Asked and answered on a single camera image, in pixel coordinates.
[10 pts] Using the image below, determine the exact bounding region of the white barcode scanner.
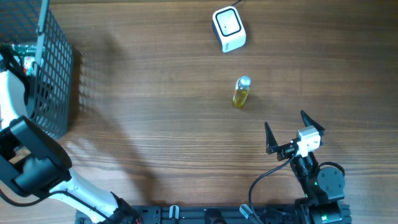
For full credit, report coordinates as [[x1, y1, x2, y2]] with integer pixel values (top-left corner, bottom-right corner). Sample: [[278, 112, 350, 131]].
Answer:
[[212, 6, 246, 53]]

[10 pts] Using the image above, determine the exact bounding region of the yellow oil bottle silver cap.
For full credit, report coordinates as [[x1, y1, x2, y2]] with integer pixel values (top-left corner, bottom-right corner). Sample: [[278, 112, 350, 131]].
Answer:
[[232, 76, 251, 109]]

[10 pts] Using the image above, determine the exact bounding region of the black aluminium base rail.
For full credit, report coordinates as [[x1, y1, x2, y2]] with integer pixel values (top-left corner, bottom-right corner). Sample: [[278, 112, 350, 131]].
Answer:
[[74, 203, 353, 224]]

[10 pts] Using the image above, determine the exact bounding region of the black left camera cable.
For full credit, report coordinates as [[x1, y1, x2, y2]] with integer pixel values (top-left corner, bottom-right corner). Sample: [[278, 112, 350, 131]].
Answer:
[[0, 188, 103, 218]]

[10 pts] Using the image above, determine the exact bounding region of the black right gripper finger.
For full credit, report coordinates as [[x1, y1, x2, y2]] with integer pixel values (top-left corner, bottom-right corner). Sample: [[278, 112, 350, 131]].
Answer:
[[300, 110, 325, 136], [264, 122, 279, 154]]

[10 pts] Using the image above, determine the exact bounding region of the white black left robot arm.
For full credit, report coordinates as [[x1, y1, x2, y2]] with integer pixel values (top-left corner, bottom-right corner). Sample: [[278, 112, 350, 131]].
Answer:
[[1, 115, 141, 223]]

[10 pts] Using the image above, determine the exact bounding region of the grey plastic mesh basket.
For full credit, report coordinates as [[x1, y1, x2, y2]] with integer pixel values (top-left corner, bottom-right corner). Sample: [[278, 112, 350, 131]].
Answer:
[[1, 1, 73, 139]]

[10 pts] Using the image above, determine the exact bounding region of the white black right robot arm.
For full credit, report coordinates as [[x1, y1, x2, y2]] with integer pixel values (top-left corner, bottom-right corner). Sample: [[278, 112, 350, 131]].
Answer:
[[264, 111, 345, 223]]

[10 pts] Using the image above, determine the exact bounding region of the green 3M sponge package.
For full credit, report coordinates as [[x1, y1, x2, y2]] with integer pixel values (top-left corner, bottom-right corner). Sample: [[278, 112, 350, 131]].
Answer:
[[11, 44, 37, 75]]

